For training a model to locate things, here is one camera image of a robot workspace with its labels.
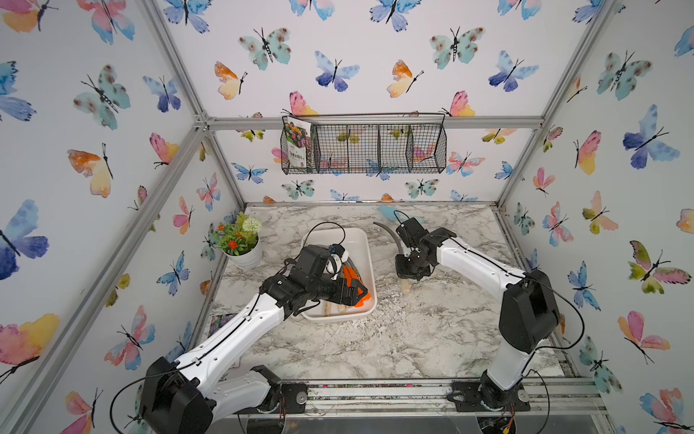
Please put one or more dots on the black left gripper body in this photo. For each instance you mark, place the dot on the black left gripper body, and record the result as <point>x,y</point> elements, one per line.
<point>324,288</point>

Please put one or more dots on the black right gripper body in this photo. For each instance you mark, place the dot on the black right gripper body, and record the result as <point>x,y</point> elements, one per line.
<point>408,267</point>

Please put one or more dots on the flower seed packet on table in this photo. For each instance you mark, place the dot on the flower seed packet on table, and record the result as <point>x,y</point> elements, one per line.
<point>219,321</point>

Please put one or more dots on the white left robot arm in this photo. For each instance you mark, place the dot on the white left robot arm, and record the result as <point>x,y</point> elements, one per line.
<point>188,394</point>

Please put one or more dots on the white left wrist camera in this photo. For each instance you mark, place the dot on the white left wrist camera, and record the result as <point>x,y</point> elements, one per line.
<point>338,255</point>

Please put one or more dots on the white plastic storage tray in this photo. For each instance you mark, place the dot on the white plastic storage tray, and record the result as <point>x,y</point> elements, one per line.
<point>356,242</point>

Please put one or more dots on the black wire wall basket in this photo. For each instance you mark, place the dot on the black wire wall basket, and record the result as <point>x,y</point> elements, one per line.
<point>377,144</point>

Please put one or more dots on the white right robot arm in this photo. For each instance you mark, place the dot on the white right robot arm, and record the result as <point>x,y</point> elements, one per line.
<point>529,311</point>

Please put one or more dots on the potted artificial flower plant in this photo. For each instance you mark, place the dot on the potted artificial flower plant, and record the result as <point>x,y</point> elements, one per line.
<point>238,237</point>

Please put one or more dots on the light blue plastic trowel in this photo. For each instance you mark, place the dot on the light blue plastic trowel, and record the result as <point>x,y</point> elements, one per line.
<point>394,214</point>

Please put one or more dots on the yellow label wooden sickle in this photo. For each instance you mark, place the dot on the yellow label wooden sickle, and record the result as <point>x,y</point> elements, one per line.
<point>405,284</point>

